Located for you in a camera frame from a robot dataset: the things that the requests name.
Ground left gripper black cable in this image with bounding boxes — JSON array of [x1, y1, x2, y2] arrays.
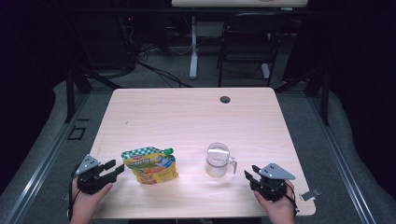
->
[[66, 167, 80, 220]]

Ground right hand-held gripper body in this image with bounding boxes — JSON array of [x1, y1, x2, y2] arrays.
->
[[253, 162, 296, 202]]

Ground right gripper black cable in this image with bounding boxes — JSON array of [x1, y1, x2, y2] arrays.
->
[[284, 181, 301, 216]]

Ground person's left hand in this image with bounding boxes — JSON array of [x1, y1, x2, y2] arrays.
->
[[70, 178, 114, 218]]

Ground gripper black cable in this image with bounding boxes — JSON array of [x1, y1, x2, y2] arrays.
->
[[66, 167, 80, 220], [284, 181, 301, 216]]

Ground yellow spout pouch green cap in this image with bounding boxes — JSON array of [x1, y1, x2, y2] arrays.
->
[[120, 147, 179, 185]]

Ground clear jar with hinged lid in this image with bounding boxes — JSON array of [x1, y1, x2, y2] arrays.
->
[[205, 142, 238, 178]]

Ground person's right hand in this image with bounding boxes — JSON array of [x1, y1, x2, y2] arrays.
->
[[253, 186, 297, 218]]

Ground black floor cables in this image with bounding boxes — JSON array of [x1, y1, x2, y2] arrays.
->
[[136, 60, 192, 89]]

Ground dark equipment rack red light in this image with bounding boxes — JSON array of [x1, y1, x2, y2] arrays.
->
[[71, 12, 138, 71]]

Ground white-legged background desk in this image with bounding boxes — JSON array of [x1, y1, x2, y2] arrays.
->
[[171, 0, 309, 80]]

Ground black metal stand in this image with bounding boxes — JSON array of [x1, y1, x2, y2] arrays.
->
[[274, 66, 331, 127], [64, 66, 122, 123]]

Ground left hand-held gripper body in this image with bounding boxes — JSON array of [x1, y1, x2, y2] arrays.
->
[[74, 154, 110, 195]]

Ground metal floor rail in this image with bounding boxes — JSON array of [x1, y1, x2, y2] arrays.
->
[[306, 94, 379, 224], [0, 92, 92, 224]]

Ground black folding chair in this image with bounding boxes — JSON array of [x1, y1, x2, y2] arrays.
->
[[217, 12, 289, 88]]

